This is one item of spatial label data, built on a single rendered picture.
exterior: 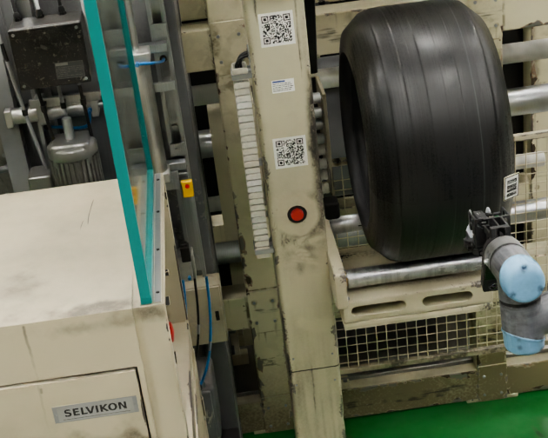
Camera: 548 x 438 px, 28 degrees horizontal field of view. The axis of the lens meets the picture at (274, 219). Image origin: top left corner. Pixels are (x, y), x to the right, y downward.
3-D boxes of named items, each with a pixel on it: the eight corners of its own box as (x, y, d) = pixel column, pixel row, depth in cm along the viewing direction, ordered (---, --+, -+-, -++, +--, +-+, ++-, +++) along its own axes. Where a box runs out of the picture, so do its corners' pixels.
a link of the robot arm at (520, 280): (506, 312, 194) (502, 268, 191) (490, 288, 204) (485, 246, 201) (550, 304, 194) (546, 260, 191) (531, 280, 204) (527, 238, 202)
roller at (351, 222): (328, 237, 281) (326, 222, 279) (325, 230, 285) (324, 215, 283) (461, 219, 282) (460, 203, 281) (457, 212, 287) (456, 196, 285)
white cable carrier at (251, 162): (257, 259, 260) (231, 69, 239) (255, 248, 265) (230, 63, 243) (275, 256, 260) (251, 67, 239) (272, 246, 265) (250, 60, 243)
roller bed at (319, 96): (263, 206, 297) (250, 103, 283) (258, 183, 310) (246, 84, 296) (335, 195, 297) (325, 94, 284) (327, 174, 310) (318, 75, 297)
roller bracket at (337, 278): (337, 311, 254) (333, 275, 250) (315, 234, 290) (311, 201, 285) (351, 309, 254) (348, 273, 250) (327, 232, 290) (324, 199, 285)
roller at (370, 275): (340, 267, 257) (340, 276, 261) (344, 282, 254) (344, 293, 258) (486, 246, 258) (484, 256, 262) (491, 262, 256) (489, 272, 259)
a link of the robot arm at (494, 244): (529, 276, 204) (486, 282, 204) (522, 268, 209) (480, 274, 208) (528, 240, 202) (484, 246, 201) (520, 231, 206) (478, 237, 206)
